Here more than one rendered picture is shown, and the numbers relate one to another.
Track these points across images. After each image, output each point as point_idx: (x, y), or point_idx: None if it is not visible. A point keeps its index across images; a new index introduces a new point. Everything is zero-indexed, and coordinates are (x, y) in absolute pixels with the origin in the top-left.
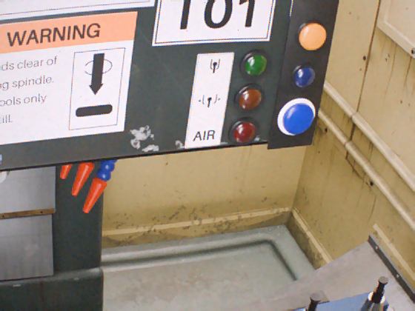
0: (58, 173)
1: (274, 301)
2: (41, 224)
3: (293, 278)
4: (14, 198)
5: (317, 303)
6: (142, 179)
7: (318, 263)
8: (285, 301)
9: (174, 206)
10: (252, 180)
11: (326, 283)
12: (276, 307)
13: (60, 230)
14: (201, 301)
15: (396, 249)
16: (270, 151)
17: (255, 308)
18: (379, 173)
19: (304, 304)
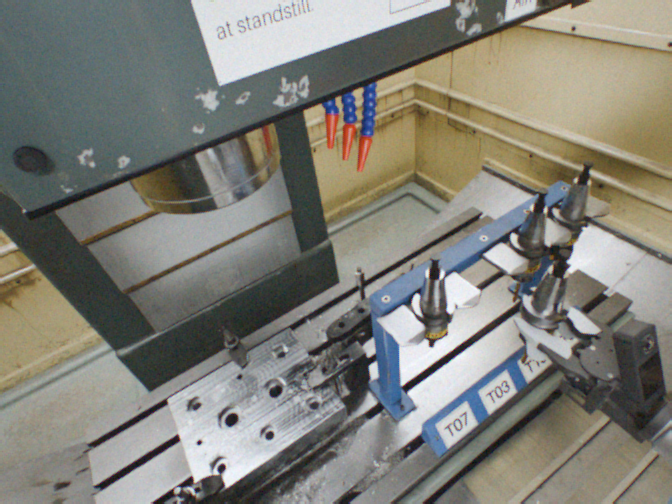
0: (286, 184)
1: (446, 222)
2: (285, 224)
3: (433, 210)
4: (261, 212)
5: (475, 216)
6: (329, 179)
7: (445, 197)
8: (453, 220)
9: (350, 189)
10: (389, 160)
11: (465, 204)
12: (449, 226)
13: (297, 223)
14: (386, 241)
15: (509, 167)
16: (394, 139)
17: (436, 230)
18: (479, 122)
19: (466, 218)
